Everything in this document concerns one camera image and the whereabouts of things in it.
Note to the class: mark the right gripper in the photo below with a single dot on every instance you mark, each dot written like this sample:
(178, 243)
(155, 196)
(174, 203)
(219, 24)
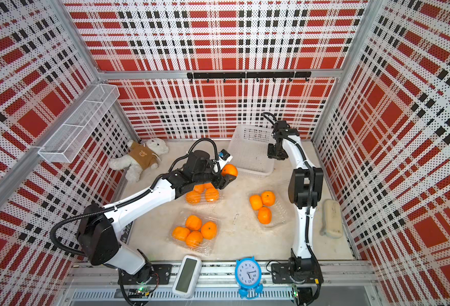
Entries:
(271, 155)

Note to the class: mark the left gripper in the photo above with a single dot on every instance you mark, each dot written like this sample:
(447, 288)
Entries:
(222, 181)

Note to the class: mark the orange one container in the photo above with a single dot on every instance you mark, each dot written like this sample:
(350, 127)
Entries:
(229, 169)

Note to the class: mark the white plastic basket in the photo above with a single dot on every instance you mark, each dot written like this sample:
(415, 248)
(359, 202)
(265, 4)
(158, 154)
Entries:
(248, 147)

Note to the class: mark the orange three container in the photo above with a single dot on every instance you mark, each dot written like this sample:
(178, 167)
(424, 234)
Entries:
(255, 202)

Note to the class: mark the orange two container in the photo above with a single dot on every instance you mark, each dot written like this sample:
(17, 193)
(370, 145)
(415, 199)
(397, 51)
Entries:
(268, 198)

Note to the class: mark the orange four container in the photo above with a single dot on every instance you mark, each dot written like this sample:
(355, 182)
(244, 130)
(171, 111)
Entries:
(264, 215)

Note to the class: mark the clear clamshell container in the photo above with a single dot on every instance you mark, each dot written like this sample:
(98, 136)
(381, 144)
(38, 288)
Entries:
(280, 212)
(207, 246)
(204, 200)

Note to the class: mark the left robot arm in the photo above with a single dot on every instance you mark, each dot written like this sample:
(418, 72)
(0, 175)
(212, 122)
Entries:
(100, 228)

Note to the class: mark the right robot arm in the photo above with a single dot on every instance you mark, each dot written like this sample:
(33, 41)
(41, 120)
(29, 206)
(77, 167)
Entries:
(304, 192)

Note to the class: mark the white teddy bear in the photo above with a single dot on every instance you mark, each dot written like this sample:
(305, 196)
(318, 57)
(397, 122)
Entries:
(140, 157)

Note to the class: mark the blue alarm clock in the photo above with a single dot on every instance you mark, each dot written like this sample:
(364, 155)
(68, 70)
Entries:
(248, 275)

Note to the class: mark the white digital timer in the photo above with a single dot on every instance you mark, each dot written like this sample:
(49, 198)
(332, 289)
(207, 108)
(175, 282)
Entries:
(187, 276)

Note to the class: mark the purple white speaker box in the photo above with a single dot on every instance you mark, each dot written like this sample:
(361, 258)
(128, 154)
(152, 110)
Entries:
(126, 233)

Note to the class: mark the black hook rail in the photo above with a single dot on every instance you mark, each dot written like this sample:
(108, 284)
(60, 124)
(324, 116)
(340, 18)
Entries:
(250, 75)

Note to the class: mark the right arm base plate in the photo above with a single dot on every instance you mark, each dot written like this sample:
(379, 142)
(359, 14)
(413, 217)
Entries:
(284, 273)

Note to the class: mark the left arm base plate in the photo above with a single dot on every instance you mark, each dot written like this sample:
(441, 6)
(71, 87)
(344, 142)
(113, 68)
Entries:
(155, 274)

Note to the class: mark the white wire wall shelf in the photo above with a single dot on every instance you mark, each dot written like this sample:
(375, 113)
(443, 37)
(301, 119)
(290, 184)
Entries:
(67, 141)

